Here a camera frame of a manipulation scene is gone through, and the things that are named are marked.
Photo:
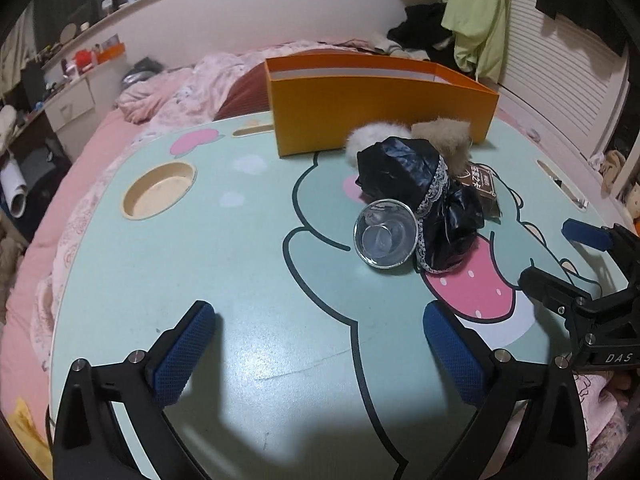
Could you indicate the small orange desk box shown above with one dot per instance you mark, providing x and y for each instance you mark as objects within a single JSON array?
[{"x": 111, "y": 53}]

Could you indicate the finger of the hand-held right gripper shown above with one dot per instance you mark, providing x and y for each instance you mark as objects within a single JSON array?
[
  {"x": 550, "y": 287},
  {"x": 585, "y": 234}
]

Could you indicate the black plastic bag with lace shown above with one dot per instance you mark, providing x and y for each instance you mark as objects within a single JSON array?
[{"x": 415, "y": 180}]

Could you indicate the white desk with drawers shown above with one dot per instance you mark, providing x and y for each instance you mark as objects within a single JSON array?
[{"x": 70, "y": 105}]

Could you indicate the red desk item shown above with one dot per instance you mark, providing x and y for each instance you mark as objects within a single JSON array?
[{"x": 82, "y": 58}]

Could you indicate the white plush toy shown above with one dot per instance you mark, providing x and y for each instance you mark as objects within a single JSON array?
[{"x": 7, "y": 122}]

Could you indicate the person's pink pajama leg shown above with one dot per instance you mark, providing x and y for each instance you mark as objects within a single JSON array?
[{"x": 602, "y": 410}]

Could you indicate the black desk monitor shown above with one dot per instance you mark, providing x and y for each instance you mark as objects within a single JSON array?
[{"x": 31, "y": 82}]

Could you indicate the black clothes pile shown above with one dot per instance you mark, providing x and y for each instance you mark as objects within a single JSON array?
[{"x": 422, "y": 30}]

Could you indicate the white louvered door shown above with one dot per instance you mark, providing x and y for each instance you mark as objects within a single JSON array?
[{"x": 555, "y": 100}]

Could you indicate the pink printed blanket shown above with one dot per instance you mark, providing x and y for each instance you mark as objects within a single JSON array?
[{"x": 170, "y": 92}]

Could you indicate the white paper roll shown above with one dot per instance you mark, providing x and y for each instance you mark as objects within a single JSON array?
[{"x": 15, "y": 187}]

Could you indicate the dark brown snack packet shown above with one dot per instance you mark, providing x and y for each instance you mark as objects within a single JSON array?
[{"x": 484, "y": 187}]

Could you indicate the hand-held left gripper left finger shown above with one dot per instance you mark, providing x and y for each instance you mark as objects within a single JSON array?
[{"x": 182, "y": 355}]

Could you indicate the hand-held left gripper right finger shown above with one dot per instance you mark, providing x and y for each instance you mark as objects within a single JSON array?
[{"x": 452, "y": 360}]

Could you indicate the orange cardboard box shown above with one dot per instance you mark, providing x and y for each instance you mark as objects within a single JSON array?
[{"x": 370, "y": 110}]

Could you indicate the black hanging garment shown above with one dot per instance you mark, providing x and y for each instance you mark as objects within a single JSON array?
[{"x": 580, "y": 0}]

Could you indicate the light green cloth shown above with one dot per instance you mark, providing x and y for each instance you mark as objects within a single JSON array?
[{"x": 477, "y": 15}]

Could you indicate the yellow cloth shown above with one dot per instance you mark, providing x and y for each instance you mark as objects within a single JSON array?
[{"x": 27, "y": 422}]

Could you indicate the beige fluffy pom-pom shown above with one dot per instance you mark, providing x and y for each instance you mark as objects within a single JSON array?
[{"x": 450, "y": 137}]

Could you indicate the white fluffy pom-pom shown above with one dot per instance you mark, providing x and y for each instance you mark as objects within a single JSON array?
[{"x": 365, "y": 141}]

